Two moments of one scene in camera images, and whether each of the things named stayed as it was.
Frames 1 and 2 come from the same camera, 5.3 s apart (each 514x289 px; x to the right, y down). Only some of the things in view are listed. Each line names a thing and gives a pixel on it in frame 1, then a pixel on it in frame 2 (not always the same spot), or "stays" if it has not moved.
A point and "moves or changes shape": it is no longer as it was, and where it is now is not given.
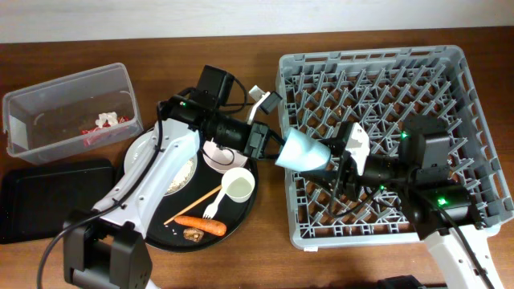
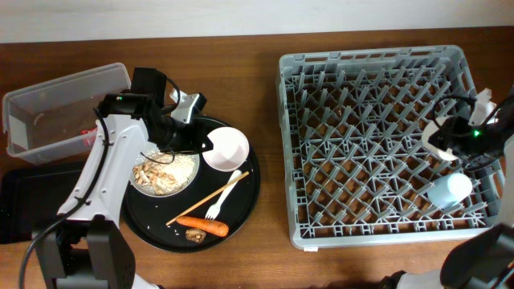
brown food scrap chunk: [193, 234] stays
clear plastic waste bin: [71, 115] stays
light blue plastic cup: [302, 152] moves or changes shape
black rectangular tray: [36, 200] stays
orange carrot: [207, 225] stays
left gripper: [258, 139] → [197, 132]
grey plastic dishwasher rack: [322, 91] stays
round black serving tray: [203, 218] stays
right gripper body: [353, 180] → [468, 142]
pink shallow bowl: [221, 160] stays
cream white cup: [238, 183] moves or changes shape
